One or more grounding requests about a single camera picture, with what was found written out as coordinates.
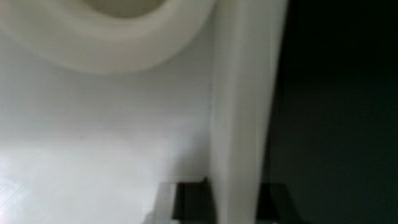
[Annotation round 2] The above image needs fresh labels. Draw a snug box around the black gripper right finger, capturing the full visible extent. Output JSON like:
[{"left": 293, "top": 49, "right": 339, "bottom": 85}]
[{"left": 257, "top": 183, "right": 305, "bottom": 224}]

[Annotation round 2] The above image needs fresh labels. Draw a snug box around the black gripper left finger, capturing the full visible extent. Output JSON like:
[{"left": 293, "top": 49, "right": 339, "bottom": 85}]
[{"left": 172, "top": 179, "right": 211, "bottom": 224}]

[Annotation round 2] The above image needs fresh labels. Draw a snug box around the white square tabletop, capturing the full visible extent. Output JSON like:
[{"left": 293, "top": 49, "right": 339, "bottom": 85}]
[{"left": 0, "top": 0, "right": 289, "bottom": 224}]

